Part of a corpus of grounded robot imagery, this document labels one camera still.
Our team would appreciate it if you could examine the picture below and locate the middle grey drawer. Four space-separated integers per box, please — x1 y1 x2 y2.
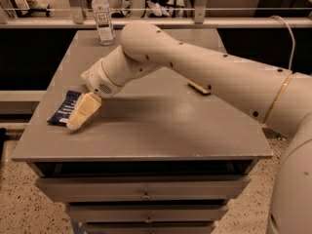
66 204 228 223

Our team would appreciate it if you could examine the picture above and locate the clear plastic water bottle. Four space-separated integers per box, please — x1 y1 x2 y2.
92 0 115 46

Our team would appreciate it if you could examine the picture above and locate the grey drawer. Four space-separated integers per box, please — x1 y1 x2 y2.
66 204 228 223
36 175 251 203
85 222 215 234

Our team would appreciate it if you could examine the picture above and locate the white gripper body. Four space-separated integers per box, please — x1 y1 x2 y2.
81 58 121 98

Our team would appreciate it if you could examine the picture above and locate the blue rxbar blueberry wrapper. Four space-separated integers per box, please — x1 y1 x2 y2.
47 91 81 126

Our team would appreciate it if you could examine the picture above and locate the grey drawer cabinet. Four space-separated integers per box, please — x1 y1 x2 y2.
11 28 273 234

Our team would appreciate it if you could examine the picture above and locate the yellow sponge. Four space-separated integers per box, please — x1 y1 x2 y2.
187 80 211 96

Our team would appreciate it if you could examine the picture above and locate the bottom grey drawer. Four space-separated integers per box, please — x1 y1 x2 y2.
85 222 215 234

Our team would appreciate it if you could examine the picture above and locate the top grey drawer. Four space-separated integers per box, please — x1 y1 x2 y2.
36 175 251 203

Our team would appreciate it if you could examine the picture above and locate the metal railing frame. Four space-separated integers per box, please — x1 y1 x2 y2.
0 0 312 29

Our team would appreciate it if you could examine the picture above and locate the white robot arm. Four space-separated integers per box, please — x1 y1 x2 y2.
67 21 312 234

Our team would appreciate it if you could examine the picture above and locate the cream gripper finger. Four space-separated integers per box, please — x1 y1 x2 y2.
66 93 101 131

